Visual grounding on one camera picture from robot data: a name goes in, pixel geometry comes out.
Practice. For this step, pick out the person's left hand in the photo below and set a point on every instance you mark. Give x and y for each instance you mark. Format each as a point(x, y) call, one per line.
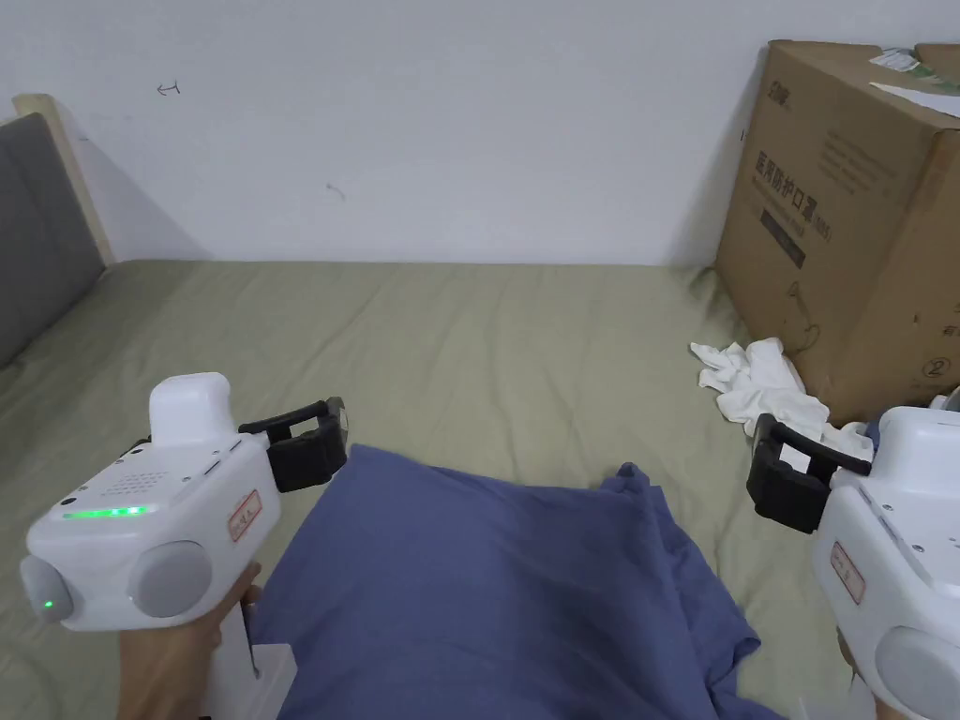
point(176, 667)

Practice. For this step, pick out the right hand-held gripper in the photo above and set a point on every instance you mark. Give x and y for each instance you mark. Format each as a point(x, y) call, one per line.
point(900, 525)

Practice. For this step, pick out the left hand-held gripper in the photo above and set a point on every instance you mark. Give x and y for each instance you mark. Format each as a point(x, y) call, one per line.
point(150, 517)

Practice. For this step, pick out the white crumpled cloth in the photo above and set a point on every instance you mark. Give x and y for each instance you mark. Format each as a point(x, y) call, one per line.
point(765, 390)

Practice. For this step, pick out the dark blue garment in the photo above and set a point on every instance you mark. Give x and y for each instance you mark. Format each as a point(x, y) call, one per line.
point(487, 585)

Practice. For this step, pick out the bed with pale green sheet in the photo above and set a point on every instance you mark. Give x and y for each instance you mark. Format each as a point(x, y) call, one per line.
point(450, 337)

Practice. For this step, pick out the person's right hand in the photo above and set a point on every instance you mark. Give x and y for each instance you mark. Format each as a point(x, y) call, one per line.
point(862, 675)

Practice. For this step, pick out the grey padded headboard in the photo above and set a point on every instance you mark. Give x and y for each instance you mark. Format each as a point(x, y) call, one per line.
point(37, 225)

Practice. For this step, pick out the brown cardboard carton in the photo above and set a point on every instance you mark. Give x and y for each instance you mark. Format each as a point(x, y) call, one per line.
point(847, 262)

